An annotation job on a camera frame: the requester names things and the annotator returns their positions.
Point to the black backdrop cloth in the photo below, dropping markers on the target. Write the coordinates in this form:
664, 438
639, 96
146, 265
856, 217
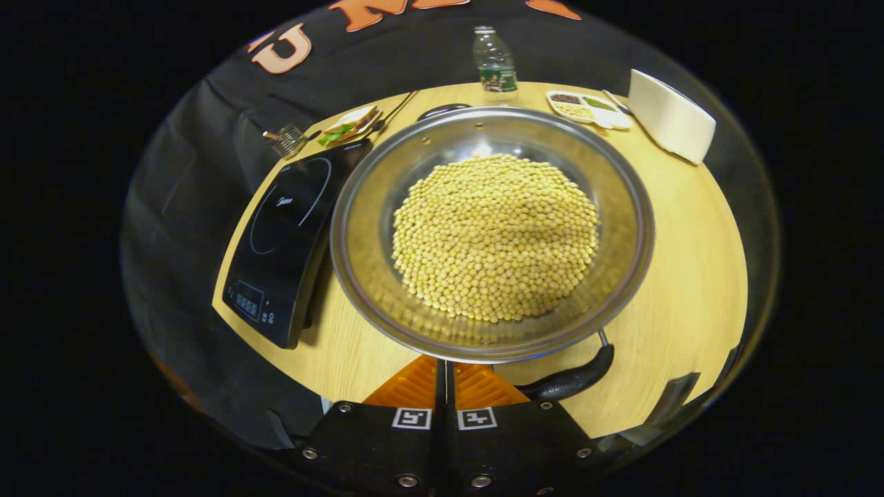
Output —
207, 138

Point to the green mung bean pile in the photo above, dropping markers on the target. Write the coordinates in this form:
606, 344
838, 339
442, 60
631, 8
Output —
599, 103

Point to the clear plastic water bottle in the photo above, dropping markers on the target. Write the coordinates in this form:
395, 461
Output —
495, 62

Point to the stainless steel pot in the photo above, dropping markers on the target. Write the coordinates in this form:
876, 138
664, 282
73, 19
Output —
621, 221

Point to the white toaster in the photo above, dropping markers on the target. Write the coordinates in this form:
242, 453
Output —
670, 117

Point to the white divided plate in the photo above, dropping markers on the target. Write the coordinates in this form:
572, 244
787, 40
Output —
611, 119

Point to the large soybean pile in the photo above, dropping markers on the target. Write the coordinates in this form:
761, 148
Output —
494, 238

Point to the red bean pile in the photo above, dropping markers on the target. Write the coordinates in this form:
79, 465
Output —
566, 99

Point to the small soybean pile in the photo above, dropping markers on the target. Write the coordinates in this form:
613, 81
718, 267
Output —
575, 111

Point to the sandwich with lettuce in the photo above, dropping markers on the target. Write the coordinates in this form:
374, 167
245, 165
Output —
345, 124

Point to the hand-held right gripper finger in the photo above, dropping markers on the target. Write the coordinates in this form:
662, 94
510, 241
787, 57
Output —
453, 442
438, 442

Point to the black induction cooktop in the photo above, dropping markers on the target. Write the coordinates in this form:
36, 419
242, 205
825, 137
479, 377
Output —
283, 228

